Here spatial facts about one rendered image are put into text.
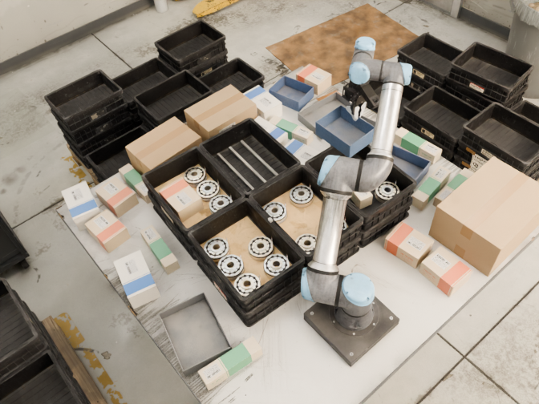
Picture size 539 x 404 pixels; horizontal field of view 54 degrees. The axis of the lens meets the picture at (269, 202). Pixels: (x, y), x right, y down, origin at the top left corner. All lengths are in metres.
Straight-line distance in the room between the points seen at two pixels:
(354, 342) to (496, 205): 0.81
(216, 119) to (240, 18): 2.46
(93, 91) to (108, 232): 1.46
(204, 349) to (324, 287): 0.54
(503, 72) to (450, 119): 0.46
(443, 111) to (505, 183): 1.18
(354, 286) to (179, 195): 0.87
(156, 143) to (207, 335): 0.99
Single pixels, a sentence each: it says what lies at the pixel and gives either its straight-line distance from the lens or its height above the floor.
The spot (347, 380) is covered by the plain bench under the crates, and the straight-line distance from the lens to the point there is 2.07.
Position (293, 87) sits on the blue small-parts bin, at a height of 0.71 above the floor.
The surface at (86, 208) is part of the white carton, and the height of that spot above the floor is 0.79.
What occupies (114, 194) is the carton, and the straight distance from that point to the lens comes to 2.60.
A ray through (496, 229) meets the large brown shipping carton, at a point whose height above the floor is 0.90.
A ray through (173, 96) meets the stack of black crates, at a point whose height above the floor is 0.49.
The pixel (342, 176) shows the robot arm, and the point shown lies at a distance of 1.87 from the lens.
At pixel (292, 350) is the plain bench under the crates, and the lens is 2.11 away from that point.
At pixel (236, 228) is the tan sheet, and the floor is 0.83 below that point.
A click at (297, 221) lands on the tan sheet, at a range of 2.26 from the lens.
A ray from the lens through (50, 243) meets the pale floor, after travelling 3.58.
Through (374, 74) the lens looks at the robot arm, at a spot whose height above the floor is 1.43.
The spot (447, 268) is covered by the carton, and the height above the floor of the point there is 0.77.
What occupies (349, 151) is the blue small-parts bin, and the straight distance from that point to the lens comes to 2.16.
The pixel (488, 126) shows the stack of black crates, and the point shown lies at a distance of 3.30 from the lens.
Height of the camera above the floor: 2.63
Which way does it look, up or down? 51 degrees down
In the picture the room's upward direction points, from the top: 6 degrees counter-clockwise
